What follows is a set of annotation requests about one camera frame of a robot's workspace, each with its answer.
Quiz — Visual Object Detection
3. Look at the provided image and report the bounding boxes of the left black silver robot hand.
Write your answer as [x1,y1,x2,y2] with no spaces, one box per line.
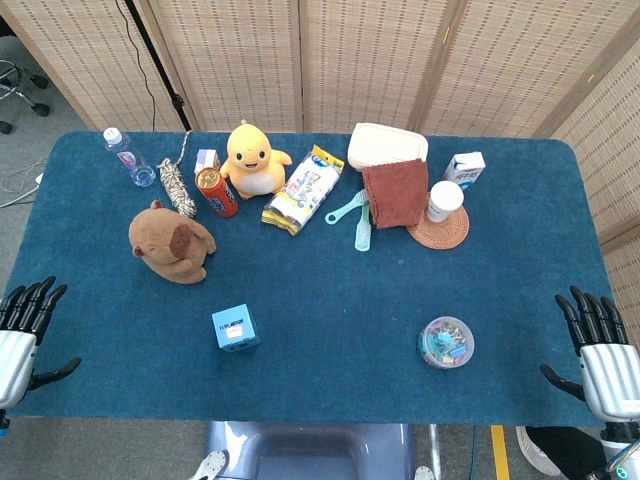
[0,276,82,409]

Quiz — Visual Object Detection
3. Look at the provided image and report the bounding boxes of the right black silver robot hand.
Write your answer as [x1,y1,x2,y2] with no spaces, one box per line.
[539,285,640,426]

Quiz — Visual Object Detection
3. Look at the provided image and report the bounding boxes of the blue cardboard box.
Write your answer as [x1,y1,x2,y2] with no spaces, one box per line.
[211,303,261,354]

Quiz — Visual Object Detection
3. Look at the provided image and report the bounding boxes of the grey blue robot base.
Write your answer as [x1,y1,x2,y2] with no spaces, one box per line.
[192,422,437,480]

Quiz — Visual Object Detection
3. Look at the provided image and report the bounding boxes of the small purple white box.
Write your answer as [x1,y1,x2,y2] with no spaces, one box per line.
[194,148,222,174]

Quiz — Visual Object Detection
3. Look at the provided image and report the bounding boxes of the white shoe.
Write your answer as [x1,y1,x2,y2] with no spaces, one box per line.
[516,424,562,477]

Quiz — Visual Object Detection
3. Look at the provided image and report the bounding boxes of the clear jar of coloured clips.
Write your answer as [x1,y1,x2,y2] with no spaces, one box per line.
[416,315,476,370]

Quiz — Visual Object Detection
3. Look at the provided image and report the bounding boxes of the brown capybara plush toy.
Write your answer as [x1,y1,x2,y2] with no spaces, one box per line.
[128,199,217,285]

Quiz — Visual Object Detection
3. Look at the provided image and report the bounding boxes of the woven round orange coaster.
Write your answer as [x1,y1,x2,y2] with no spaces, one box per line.
[405,204,471,251]

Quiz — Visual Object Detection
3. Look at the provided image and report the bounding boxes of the clear plastic water bottle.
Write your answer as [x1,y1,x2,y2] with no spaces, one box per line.
[103,127,157,189]

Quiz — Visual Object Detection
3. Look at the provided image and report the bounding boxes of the white plastic cup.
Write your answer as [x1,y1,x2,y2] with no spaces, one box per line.
[425,180,466,224]

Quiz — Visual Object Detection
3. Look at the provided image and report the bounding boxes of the white blue milk carton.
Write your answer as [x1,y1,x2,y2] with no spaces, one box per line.
[442,151,487,194]

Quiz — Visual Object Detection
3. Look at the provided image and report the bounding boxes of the orange drink can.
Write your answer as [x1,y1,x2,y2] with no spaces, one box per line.
[194,167,240,219]

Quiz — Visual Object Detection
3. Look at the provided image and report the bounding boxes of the office chair base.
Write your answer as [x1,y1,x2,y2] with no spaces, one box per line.
[0,58,51,135]

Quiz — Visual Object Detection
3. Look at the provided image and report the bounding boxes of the brown cloth towel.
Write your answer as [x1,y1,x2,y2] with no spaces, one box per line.
[361,158,432,230]

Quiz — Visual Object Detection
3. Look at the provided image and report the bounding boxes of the blue table cloth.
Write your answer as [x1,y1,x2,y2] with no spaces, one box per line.
[8,130,617,429]

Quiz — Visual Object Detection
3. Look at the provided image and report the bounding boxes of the yellow dinosaur plush toy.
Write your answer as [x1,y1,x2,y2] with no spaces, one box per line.
[219,119,293,201]

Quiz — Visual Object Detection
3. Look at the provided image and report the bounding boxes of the white lidded food container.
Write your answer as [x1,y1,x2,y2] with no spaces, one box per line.
[347,122,431,174]

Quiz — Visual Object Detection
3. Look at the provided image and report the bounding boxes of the black tripod stand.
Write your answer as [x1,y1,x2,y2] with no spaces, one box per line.
[123,0,194,132]

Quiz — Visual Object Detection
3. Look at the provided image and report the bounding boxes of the pack of garbage bag rolls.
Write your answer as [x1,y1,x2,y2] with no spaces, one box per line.
[261,144,345,237]

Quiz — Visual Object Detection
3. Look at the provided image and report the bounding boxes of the white floor cables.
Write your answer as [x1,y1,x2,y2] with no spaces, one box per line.
[0,153,47,209]

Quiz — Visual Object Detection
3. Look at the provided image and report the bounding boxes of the bundle of braided rope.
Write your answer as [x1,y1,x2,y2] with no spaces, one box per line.
[158,130,198,219]

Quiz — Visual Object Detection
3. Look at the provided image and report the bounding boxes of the thin black cable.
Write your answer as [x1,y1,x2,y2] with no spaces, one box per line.
[114,0,157,132]

